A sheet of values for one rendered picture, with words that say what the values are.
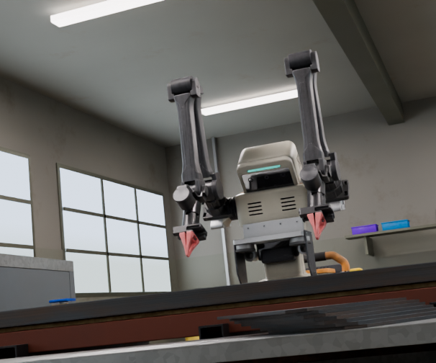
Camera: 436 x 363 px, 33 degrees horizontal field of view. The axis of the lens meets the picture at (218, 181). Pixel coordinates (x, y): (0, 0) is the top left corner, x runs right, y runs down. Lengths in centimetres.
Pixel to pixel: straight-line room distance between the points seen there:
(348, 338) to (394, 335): 7
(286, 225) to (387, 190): 696
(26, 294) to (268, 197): 89
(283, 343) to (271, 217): 150
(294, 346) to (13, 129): 623
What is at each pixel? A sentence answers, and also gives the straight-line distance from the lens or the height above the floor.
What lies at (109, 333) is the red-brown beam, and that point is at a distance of 159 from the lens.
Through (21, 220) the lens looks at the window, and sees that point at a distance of 707.
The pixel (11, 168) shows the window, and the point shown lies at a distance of 707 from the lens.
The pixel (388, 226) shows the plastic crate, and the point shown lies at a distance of 895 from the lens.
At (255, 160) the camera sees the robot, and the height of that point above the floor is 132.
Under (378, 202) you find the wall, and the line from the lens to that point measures 952.
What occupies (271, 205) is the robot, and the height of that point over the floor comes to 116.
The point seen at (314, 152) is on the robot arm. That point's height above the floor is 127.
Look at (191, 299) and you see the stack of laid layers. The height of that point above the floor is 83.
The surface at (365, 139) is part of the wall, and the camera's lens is 966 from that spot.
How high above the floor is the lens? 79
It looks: 10 degrees up
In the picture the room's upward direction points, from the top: 6 degrees counter-clockwise
